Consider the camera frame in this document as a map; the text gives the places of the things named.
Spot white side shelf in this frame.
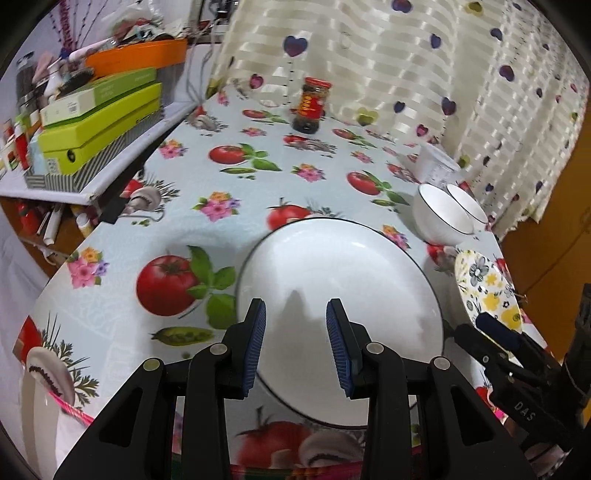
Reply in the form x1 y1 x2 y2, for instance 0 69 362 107
0 99 201 204

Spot black-white striped box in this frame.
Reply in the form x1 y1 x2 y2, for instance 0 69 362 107
24 124 153 192

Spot row of small bottles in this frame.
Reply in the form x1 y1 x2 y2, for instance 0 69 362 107
0 115 34 176

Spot white ribbed bowl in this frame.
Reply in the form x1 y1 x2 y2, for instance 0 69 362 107
412 183 475 245
445 183 489 232

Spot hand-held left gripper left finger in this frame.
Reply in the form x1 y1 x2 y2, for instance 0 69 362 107
53 298 267 480

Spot wooden cabinet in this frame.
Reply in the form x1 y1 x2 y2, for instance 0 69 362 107
501 185 591 352

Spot white black-rimmed plate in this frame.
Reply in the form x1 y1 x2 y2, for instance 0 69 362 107
235 217 446 431

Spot pink decorative branches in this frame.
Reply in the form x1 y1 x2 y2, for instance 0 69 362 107
46 0 121 51

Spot yellow floral deep plate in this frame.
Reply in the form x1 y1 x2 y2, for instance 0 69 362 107
454 249 525 337

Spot dark green and white box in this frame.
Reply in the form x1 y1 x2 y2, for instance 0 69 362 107
39 67 158 127

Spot white marker pen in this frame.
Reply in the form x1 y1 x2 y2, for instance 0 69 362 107
44 203 64 245

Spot vegetable-print tablecloth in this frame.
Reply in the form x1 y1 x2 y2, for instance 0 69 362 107
11 92 555 472

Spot lime green box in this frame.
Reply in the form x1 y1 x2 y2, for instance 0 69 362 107
44 108 162 176
37 82 163 155

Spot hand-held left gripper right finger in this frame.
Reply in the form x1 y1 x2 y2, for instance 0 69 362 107
325 298 539 480

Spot orange box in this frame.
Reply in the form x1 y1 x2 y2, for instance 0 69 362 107
85 38 189 79

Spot pink plaid cloth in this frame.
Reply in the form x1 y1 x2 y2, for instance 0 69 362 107
46 388 522 480

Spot red-label sauce jar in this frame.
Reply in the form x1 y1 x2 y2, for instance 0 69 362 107
292 77 333 136

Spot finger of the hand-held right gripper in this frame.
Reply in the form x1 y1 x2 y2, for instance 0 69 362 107
454 324 532 393
475 313 561 379

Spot white plastic tub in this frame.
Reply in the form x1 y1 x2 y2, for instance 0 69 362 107
417 143 461 185

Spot cream heart-print curtain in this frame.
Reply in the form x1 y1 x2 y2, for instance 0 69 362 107
203 0 591 241

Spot pile of packets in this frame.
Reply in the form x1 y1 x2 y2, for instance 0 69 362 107
99 0 195 47

